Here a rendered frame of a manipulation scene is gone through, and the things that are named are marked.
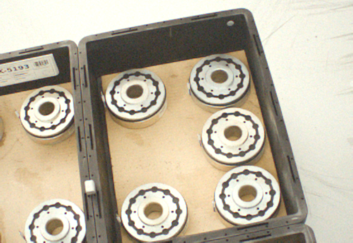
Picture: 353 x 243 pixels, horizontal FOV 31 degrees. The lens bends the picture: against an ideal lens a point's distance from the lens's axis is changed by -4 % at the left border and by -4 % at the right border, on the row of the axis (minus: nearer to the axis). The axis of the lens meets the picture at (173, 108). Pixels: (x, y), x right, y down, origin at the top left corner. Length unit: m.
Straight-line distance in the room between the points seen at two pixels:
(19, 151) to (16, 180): 0.06
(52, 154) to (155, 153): 0.18
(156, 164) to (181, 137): 0.06
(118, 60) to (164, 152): 0.19
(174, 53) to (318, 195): 0.36
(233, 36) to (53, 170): 0.39
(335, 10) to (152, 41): 0.47
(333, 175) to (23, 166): 0.55
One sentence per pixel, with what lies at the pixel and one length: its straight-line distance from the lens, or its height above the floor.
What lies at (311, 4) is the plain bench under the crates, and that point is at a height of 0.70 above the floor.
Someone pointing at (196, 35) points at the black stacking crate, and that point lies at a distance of 1.14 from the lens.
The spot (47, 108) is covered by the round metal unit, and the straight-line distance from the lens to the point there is 1.16.
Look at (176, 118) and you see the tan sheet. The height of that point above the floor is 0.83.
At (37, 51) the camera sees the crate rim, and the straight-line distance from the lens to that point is 1.13.
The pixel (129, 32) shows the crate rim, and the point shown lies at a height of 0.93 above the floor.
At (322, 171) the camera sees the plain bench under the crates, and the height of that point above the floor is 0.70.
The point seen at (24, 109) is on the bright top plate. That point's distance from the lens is 1.15.
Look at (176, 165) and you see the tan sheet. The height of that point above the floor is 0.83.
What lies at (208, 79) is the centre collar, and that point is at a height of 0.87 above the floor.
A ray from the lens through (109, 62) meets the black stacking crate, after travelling 1.17.
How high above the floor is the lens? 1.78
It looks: 57 degrees down
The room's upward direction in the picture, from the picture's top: 10 degrees counter-clockwise
